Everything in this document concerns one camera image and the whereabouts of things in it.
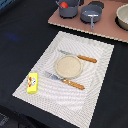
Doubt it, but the yellow toy butter box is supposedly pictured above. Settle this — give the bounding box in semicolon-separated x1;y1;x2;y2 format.
27;73;38;94

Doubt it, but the red toy tomato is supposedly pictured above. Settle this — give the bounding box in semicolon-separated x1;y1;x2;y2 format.
60;2;68;8

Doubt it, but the round wooden plate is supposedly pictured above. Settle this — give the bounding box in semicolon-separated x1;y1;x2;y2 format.
55;55;83;79

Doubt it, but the beige woven placemat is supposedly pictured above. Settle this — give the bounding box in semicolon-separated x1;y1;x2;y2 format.
13;31;114;128

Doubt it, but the brown toy stove board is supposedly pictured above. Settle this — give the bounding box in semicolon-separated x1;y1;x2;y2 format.
48;0;128;43

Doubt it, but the black stove burner disc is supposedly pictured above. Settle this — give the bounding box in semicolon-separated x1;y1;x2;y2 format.
88;1;104;9

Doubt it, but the beige bowl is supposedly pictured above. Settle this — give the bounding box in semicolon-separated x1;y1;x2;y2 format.
116;4;128;30

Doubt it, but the fork with wooden handle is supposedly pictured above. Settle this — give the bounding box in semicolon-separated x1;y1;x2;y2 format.
43;71;85;90

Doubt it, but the knife with wooden handle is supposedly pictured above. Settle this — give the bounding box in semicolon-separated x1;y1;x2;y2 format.
58;49;97;63

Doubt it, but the grey toy saucepan with handle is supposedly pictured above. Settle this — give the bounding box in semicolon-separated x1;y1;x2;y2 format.
80;4;102;29

